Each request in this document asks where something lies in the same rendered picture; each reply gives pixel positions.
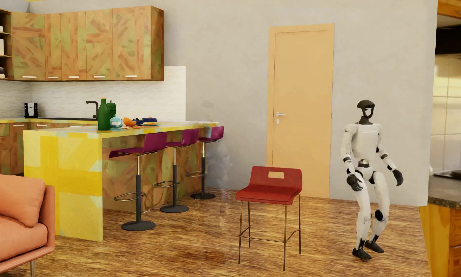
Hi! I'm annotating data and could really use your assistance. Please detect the red stool with metal legs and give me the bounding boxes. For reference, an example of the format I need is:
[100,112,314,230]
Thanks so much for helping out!
[235,166,303,271]

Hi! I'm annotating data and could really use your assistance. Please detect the purple bar stool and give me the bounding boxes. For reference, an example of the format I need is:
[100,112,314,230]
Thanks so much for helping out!
[153,129,200,214]
[108,132,168,232]
[186,126,225,200]

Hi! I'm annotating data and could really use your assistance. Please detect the white left robot leg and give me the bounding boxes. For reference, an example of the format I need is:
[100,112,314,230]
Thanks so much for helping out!
[369,171,391,254]

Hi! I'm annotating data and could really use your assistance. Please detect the white robot leg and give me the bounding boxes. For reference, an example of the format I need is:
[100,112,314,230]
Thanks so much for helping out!
[351,170,374,261]
[369,171,391,254]

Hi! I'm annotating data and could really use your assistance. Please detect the white right robot leg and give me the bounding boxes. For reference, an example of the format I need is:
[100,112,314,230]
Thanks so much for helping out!
[351,170,374,261]

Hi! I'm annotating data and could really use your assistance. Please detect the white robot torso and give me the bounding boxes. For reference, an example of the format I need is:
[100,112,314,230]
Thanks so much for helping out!
[350,122,383,171]

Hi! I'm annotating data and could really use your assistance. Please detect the dark-topped wooden counter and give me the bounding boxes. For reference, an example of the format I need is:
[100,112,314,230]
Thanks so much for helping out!
[419,175,461,277]

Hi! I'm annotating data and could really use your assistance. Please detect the black robot head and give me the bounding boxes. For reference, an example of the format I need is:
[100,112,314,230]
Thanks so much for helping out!
[356,100,376,125]

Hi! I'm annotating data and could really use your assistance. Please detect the light wooden door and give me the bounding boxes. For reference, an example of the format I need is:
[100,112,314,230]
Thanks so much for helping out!
[267,24,335,199]

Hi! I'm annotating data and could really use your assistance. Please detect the black range hood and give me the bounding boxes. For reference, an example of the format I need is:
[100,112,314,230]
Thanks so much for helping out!
[436,24,461,55]

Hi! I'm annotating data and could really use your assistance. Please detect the wooden overhead cabinet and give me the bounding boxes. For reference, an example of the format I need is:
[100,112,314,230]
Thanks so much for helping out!
[437,0,461,22]

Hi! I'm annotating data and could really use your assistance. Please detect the tall green bottle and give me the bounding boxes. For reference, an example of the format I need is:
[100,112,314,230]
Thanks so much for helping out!
[97,98,111,131]

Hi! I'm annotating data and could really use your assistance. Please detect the yellow kitchen island counter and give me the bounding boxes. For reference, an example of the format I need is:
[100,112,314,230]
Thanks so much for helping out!
[23,122,219,242]

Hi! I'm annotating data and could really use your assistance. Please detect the orange sofa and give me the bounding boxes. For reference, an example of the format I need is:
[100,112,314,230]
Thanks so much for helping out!
[0,172,56,277]

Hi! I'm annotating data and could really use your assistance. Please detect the wooden base cabinets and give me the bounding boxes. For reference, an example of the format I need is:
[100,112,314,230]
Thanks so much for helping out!
[0,122,97,176]

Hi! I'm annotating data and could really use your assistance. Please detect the wooden wall cabinets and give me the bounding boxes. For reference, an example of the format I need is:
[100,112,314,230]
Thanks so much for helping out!
[0,5,164,82]

